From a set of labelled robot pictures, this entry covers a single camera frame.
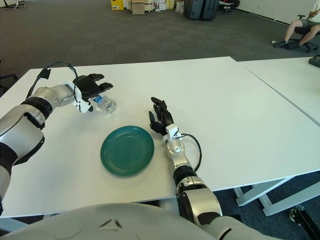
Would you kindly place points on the black and red chair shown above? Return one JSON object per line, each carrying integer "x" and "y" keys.
{"x": 226, "y": 8}

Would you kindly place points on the yellow box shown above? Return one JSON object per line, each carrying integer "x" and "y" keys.
{"x": 117, "y": 5}

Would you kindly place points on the clear plastic water bottle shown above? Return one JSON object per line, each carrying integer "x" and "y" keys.
{"x": 107, "y": 106}

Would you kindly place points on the black bag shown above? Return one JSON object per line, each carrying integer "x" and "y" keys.
{"x": 315, "y": 62}

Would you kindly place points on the green round plate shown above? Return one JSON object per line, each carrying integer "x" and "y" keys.
{"x": 127, "y": 152}

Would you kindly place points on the black wheeled stand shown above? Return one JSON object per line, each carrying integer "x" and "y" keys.
{"x": 303, "y": 220}

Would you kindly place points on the dark grey suitcase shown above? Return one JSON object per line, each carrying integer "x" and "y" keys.
{"x": 192, "y": 10}

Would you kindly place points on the black swivel chair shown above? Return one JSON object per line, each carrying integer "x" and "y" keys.
{"x": 302, "y": 30}

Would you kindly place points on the distant desk leg frame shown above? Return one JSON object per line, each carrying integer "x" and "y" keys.
{"x": 17, "y": 3}

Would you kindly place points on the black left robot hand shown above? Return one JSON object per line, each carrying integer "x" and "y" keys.
{"x": 86, "y": 86}

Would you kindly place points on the pale yellow carton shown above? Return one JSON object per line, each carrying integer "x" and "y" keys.
{"x": 170, "y": 4}

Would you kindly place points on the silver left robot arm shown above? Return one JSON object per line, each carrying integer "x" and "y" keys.
{"x": 22, "y": 130}

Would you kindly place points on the brown cardboard box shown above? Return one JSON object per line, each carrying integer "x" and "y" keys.
{"x": 138, "y": 8}

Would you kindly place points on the seated person's leg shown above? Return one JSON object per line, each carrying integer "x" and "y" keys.
{"x": 292, "y": 27}

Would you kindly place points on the grey robot torso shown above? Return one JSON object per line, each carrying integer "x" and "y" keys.
{"x": 125, "y": 225}

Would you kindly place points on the black office chair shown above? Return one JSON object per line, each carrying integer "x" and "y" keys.
{"x": 10, "y": 76}

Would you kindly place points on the white carton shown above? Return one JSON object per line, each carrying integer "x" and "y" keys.
{"x": 161, "y": 7}

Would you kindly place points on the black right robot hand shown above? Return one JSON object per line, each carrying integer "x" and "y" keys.
{"x": 163, "y": 117}

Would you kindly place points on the black suitcase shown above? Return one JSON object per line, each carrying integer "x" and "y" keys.
{"x": 210, "y": 10}

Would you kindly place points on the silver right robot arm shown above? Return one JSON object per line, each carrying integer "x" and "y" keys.
{"x": 180, "y": 150}

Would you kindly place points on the white plastic bag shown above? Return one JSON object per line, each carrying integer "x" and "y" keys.
{"x": 179, "y": 8}

